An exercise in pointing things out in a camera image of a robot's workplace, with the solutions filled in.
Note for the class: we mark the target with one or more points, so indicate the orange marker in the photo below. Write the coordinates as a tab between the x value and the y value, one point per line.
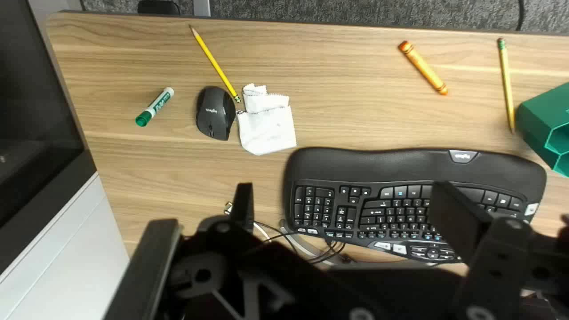
423	67

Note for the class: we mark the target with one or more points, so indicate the yellow pencil green eraser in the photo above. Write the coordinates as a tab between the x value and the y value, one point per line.
505	83

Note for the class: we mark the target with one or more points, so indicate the black ergonomic keyboard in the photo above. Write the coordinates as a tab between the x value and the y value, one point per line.
381	199

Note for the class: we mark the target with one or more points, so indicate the green plastic tray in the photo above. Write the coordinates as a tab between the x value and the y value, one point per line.
542	122

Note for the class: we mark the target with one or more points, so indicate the yellow pencil near mouse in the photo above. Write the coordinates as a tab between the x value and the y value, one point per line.
213	62

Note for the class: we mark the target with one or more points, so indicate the black computer mouse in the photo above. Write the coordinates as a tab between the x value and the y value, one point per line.
213	112

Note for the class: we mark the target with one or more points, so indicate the crumpled white paper towel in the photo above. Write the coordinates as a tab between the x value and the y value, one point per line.
267	121

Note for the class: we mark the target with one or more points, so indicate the green white marker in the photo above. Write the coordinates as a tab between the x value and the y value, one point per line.
155	106

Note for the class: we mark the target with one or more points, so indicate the black white cabinet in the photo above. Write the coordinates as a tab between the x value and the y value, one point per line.
61	252

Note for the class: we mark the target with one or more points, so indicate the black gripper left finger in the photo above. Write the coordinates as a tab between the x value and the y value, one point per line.
244	206

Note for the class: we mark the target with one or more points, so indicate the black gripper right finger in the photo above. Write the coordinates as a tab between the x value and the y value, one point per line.
457	218

